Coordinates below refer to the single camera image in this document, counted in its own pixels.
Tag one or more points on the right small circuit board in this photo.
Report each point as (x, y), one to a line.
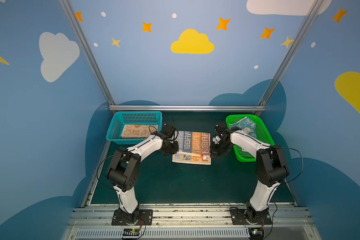
(256, 234)

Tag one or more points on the green plastic basket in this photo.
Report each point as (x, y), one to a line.
(263, 135)

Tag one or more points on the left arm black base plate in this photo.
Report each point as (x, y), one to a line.
(138, 217)

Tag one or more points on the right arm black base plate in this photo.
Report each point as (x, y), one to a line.
(250, 217)

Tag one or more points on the left aluminium frame post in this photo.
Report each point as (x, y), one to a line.
(79, 33)

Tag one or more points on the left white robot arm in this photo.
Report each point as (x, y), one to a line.
(124, 168)

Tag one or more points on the horizontal aluminium frame rail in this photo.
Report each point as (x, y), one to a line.
(188, 108)

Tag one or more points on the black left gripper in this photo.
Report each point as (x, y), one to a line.
(170, 147)

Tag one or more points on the orange bunny pattern towel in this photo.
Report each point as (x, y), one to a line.
(138, 131)

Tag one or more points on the small circuit board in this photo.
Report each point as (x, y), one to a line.
(256, 234)
(130, 234)

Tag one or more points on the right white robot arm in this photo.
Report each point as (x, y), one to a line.
(271, 166)

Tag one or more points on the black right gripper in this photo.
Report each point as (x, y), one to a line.
(217, 149)

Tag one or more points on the teal pattern towel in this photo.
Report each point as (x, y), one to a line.
(246, 124)

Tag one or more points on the teal plastic basket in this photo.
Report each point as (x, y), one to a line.
(131, 118)

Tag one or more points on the left small circuit board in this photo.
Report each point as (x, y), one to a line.
(130, 234)

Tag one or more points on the right aluminium frame post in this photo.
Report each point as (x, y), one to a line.
(292, 50)

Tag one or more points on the aluminium frame post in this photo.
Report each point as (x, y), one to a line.
(79, 33)
(292, 50)

